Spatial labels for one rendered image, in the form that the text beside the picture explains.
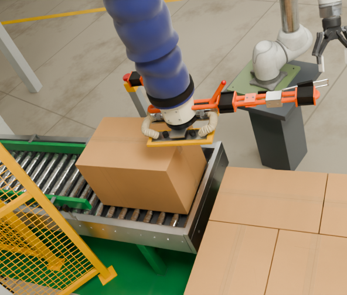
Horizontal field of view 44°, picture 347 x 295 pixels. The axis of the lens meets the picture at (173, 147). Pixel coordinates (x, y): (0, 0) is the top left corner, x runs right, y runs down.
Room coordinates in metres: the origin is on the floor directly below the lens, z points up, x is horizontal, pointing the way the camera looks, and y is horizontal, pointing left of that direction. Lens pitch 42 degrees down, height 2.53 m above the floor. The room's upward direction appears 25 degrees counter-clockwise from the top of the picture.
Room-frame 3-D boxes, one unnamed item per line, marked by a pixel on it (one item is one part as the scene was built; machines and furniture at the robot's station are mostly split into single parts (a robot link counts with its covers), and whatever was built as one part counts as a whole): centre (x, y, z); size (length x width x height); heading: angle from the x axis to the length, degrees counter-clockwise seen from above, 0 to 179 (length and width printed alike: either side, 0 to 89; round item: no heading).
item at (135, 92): (2.46, 0.08, 0.50); 0.07 x 0.07 x 1.00; 53
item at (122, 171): (1.94, 0.20, 0.75); 0.60 x 0.40 x 0.40; 53
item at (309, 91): (1.36, -0.61, 1.24); 0.08 x 0.07 x 0.05; 59
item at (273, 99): (1.44, -0.50, 1.24); 0.07 x 0.07 x 0.04; 59
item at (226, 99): (1.55, -0.32, 1.24); 0.10 x 0.08 x 0.06; 149
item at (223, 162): (1.71, -0.07, 0.48); 0.70 x 0.03 x 0.15; 143
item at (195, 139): (1.60, -0.05, 1.14); 0.34 x 0.10 x 0.05; 59
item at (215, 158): (1.71, -0.07, 0.58); 0.70 x 0.03 x 0.06; 143
